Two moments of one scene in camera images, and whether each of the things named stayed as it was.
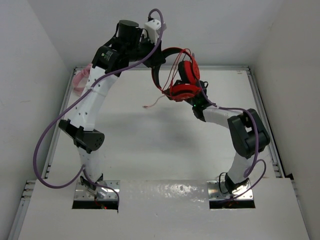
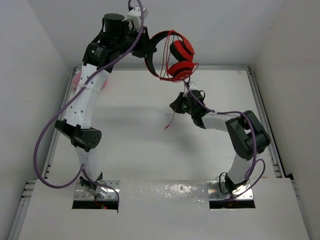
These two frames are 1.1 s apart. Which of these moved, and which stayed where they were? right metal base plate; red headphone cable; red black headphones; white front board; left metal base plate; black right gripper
Moved: red black headphones; red headphone cable; black right gripper
Stayed: white front board; left metal base plate; right metal base plate
